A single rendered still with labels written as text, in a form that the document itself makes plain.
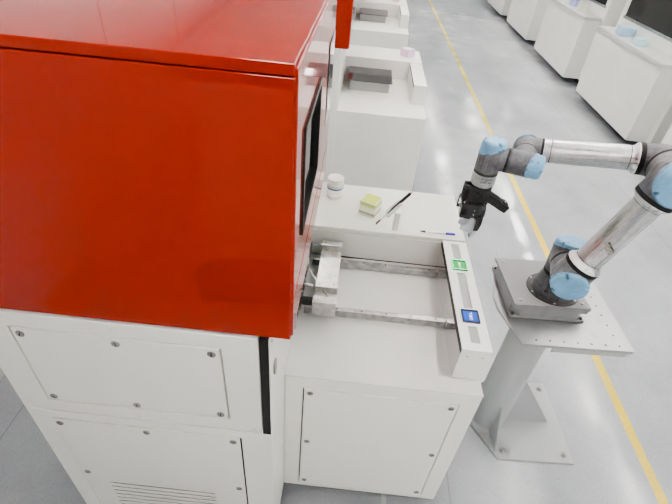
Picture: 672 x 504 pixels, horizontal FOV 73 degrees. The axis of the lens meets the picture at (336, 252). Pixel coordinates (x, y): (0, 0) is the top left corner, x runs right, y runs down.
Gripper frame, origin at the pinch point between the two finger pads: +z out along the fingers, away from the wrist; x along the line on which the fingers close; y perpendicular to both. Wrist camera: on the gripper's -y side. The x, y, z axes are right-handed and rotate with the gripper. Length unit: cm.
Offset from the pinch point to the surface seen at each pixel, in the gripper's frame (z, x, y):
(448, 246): 14.7, -11.2, 3.5
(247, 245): -37, 66, 62
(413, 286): 28.7, -1.4, 15.2
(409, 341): 28.7, 27.0, 18.2
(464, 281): 15.1, 8.2, -0.1
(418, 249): 20.7, -15.0, 13.8
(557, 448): 109, 13, -68
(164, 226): -40, 66, 78
